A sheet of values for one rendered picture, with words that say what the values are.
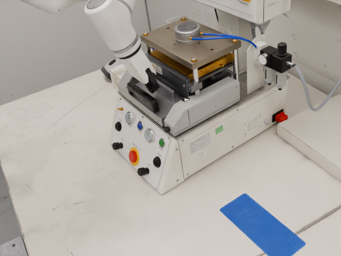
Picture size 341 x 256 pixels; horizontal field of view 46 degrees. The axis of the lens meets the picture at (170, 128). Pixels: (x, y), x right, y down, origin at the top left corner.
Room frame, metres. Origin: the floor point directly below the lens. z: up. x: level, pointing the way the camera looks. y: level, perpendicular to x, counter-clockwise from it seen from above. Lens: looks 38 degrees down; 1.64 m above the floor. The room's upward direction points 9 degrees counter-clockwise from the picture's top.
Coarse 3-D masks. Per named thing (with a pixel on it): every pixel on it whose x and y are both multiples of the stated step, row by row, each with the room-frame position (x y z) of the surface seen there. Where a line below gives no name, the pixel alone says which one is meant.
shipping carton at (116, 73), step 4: (116, 68) 1.51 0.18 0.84; (120, 68) 1.50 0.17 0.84; (124, 68) 1.50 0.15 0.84; (112, 72) 1.47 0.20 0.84; (116, 72) 1.47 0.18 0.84; (120, 72) 1.47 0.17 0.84; (124, 72) 1.46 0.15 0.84; (112, 76) 1.48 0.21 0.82; (116, 76) 1.44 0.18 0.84; (120, 76) 1.43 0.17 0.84; (112, 80) 1.49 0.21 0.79; (116, 80) 1.45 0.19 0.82; (116, 84) 1.46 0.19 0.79; (116, 88) 1.47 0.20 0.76
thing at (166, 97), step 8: (144, 88) 1.10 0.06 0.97; (160, 88) 1.04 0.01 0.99; (168, 88) 1.01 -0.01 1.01; (128, 96) 1.09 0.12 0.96; (136, 96) 1.06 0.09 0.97; (152, 96) 1.05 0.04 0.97; (160, 96) 1.04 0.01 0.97; (168, 96) 1.01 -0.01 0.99; (176, 96) 1.02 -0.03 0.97; (136, 104) 1.05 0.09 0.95; (144, 104) 1.01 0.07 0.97; (160, 104) 0.99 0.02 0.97; (168, 104) 0.99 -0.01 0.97; (144, 112) 1.01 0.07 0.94; (152, 112) 0.96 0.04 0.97; (160, 112) 0.95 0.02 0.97; (168, 112) 0.95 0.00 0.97; (160, 120) 0.92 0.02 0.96
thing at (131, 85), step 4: (128, 84) 1.07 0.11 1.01; (132, 84) 1.07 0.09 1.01; (128, 88) 1.07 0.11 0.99; (132, 88) 1.05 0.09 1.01; (136, 88) 1.04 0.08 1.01; (140, 88) 1.04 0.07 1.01; (128, 92) 1.08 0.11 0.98; (132, 92) 1.06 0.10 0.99; (136, 92) 1.03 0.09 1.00; (140, 92) 1.01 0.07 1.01; (144, 92) 1.01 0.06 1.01; (140, 96) 1.01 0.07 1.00; (144, 96) 0.99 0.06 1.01; (148, 96) 0.99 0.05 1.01; (144, 100) 0.99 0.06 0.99; (148, 100) 0.97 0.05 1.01; (152, 100) 0.96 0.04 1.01; (156, 100) 0.96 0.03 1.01; (148, 104) 0.97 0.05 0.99; (152, 104) 0.96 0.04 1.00; (156, 104) 0.96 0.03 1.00; (152, 108) 0.96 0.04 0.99; (156, 108) 0.96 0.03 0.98
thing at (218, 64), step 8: (160, 56) 1.12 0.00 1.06; (224, 56) 1.06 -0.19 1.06; (232, 56) 1.07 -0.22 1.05; (168, 64) 1.07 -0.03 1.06; (176, 64) 1.06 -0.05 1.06; (208, 64) 1.03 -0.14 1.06; (216, 64) 1.04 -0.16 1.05; (224, 64) 1.05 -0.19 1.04; (232, 64) 1.07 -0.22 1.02; (184, 72) 1.01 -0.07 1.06; (200, 72) 1.01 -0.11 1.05; (208, 72) 1.02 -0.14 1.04; (216, 72) 1.04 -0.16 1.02; (192, 80) 0.99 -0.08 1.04; (200, 80) 1.01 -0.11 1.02
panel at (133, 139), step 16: (128, 128) 1.06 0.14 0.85; (144, 128) 0.99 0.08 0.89; (112, 144) 1.10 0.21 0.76; (128, 144) 1.03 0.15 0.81; (144, 144) 0.97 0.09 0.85; (128, 160) 1.00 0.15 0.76; (144, 160) 0.94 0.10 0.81; (160, 160) 0.89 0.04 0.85; (144, 176) 0.92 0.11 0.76; (160, 176) 0.86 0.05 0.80
